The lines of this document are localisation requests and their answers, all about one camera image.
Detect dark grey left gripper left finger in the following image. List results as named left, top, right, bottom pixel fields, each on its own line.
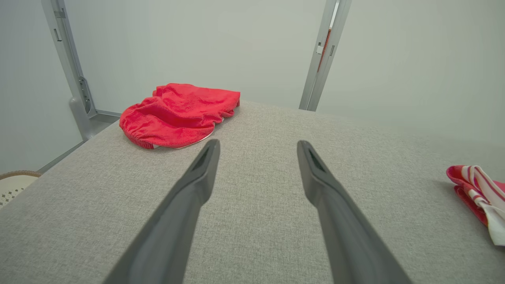
left=103, top=139, right=221, bottom=284

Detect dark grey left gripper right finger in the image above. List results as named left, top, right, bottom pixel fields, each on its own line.
left=297, top=140, right=413, bottom=284

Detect red shorts with white stripe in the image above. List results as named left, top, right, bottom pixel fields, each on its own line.
left=119, top=83, right=241, bottom=150

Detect red top with white striped trim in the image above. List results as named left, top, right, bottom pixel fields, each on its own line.
left=446, top=165, right=505, bottom=247

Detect woven laundry basket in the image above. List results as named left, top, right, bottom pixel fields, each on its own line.
left=0, top=170, right=41, bottom=209

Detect grey metal frame post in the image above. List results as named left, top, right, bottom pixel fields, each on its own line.
left=41, top=0, right=121, bottom=141
left=299, top=0, right=353, bottom=112

